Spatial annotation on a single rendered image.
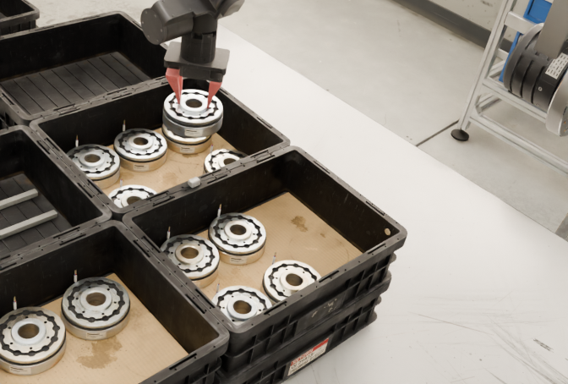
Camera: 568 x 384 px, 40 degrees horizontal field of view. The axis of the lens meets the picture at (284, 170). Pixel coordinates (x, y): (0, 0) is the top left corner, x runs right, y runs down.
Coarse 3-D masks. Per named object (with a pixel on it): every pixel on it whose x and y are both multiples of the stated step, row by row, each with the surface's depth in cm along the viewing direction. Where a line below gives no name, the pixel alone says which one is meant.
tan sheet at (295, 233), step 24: (288, 192) 152; (264, 216) 145; (288, 216) 147; (312, 216) 148; (288, 240) 141; (312, 240) 142; (336, 240) 143; (264, 264) 135; (312, 264) 137; (336, 264) 138
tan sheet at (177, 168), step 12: (156, 132) 161; (216, 144) 161; (228, 144) 162; (168, 156) 155; (180, 156) 155; (192, 156) 156; (204, 156) 157; (120, 168) 149; (168, 168) 152; (180, 168) 152; (192, 168) 153; (132, 180) 147; (144, 180) 148; (156, 180) 148; (168, 180) 149; (180, 180) 150; (108, 192) 143; (156, 192) 146
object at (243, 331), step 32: (256, 160) 142; (192, 192) 132; (352, 192) 139; (128, 224) 123; (160, 256) 119; (384, 256) 130; (192, 288) 114; (320, 288) 119; (224, 320) 111; (256, 320) 112
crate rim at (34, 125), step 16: (208, 80) 161; (112, 96) 150; (128, 96) 152; (224, 96) 158; (64, 112) 144; (80, 112) 145; (32, 128) 138; (272, 128) 151; (48, 144) 136; (288, 144) 148; (64, 160) 133; (240, 160) 141; (80, 176) 130; (208, 176) 136; (96, 192) 128; (160, 192) 130; (176, 192) 131; (112, 208) 125; (128, 208) 126
